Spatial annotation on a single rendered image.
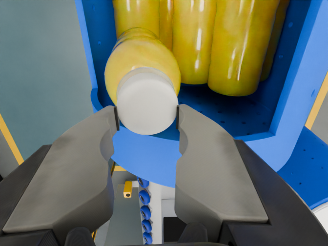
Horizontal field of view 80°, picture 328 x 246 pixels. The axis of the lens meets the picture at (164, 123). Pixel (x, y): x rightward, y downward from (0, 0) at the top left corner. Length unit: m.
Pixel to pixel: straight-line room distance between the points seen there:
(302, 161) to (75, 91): 1.40
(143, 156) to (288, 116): 0.13
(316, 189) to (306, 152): 0.14
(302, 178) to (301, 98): 0.58
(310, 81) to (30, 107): 1.76
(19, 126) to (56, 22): 0.89
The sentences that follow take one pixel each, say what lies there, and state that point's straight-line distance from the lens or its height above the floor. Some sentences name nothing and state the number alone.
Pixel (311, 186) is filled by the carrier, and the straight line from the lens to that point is 0.75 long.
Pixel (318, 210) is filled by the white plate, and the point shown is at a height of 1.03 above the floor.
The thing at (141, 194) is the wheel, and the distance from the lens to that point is 0.64.
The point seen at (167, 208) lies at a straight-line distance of 0.70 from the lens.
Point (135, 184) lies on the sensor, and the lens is 0.70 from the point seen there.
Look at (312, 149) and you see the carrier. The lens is 0.84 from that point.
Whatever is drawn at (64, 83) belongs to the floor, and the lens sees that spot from 1.60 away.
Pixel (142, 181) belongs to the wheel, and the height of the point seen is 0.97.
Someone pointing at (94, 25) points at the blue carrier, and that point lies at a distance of 0.30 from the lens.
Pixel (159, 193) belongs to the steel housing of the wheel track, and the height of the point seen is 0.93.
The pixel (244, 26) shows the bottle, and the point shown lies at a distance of 0.25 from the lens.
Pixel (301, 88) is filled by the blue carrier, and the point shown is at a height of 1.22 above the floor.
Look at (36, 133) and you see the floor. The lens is 1.93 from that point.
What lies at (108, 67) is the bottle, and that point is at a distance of 0.17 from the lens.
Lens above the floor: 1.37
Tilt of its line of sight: 59 degrees down
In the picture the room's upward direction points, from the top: 178 degrees clockwise
